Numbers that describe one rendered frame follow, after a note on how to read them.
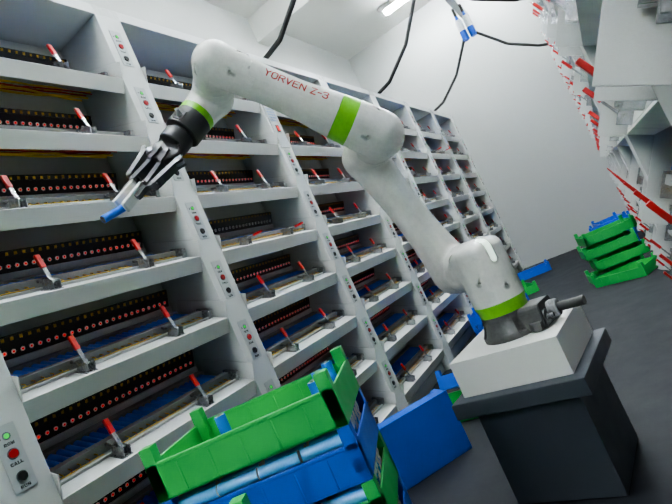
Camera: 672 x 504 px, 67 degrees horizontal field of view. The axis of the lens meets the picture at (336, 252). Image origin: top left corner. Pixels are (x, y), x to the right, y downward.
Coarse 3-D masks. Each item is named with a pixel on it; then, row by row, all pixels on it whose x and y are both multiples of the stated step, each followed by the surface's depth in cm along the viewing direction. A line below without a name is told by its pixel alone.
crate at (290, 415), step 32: (288, 384) 90; (320, 384) 70; (352, 384) 84; (192, 416) 91; (256, 416) 91; (288, 416) 70; (320, 416) 70; (192, 448) 72; (224, 448) 72; (256, 448) 71; (288, 448) 70; (160, 480) 73; (192, 480) 72
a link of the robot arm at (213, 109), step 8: (192, 88) 127; (192, 96) 126; (200, 96) 125; (208, 96) 124; (224, 96) 126; (232, 96) 129; (184, 104) 125; (192, 104) 125; (200, 104) 125; (208, 104) 126; (216, 104) 127; (224, 104) 128; (232, 104) 132; (200, 112) 125; (208, 112) 126; (216, 112) 128; (224, 112) 131; (208, 120) 127; (216, 120) 130
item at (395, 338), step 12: (384, 312) 269; (396, 312) 277; (408, 312) 270; (420, 312) 271; (372, 324) 253; (384, 324) 233; (396, 324) 251; (408, 324) 255; (420, 324) 259; (384, 336) 233; (396, 336) 232; (408, 336) 243; (384, 348) 217; (396, 348) 229
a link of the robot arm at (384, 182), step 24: (360, 168) 136; (384, 168) 136; (384, 192) 138; (408, 192) 138; (408, 216) 138; (432, 216) 140; (408, 240) 142; (432, 240) 137; (456, 240) 141; (432, 264) 139
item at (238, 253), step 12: (252, 228) 204; (264, 228) 212; (312, 228) 212; (264, 240) 183; (276, 240) 185; (288, 240) 192; (300, 240) 200; (312, 240) 208; (228, 252) 161; (240, 252) 167; (252, 252) 172; (264, 252) 178
